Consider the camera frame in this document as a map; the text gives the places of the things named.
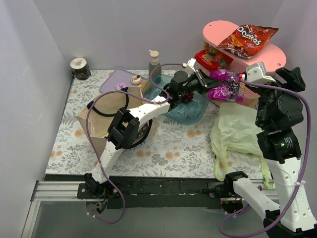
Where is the red grape bunch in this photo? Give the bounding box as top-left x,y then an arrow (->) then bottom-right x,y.
181,92 -> 194,103

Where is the purple snack bag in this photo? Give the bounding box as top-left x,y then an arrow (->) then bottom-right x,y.
208,69 -> 245,103

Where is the red fruit candy bag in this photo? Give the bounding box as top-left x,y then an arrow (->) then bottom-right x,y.
195,46 -> 233,71

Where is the orange toy bread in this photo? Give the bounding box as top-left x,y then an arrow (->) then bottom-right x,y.
141,82 -> 148,90

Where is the light green plastic grocery bag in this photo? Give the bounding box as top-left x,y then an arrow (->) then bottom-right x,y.
210,103 -> 276,189

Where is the orange Doritos chip bag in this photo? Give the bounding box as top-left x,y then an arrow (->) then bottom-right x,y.
216,24 -> 279,59

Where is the white cream toy pastry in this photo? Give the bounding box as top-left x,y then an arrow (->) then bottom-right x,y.
130,75 -> 142,85

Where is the purple toy food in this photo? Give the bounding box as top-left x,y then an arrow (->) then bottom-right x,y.
116,83 -> 127,90

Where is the beige canvas tote bag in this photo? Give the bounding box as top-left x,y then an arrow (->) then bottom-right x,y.
76,86 -> 145,156

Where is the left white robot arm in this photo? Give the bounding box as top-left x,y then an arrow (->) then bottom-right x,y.
85,70 -> 222,198

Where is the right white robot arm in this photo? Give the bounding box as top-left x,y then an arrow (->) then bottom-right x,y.
223,62 -> 317,238

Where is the blue transparent plastic tray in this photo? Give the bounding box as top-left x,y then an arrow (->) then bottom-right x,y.
142,81 -> 208,124

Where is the grey soap pump bottle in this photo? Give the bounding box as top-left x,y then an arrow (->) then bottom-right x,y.
148,50 -> 161,79

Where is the pink three-tier shelf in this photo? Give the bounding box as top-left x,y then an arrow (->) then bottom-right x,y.
202,20 -> 287,109

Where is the floral table mat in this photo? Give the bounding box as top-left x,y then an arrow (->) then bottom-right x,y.
46,70 -> 218,178

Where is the purple plastic lid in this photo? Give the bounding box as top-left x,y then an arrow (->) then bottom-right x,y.
99,68 -> 138,93

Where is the white cup behind tote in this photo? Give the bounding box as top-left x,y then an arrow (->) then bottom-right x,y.
70,58 -> 91,80

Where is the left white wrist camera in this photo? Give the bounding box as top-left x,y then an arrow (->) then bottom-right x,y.
182,58 -> 197,76

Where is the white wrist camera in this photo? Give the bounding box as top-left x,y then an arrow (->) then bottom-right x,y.
182,58 -> 197,76
239,62 -> 276,85

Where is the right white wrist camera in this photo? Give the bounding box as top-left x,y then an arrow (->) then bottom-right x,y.
239,62 -> 276,85

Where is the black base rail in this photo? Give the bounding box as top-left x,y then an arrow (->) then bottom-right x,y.
76,175 -> 248,209

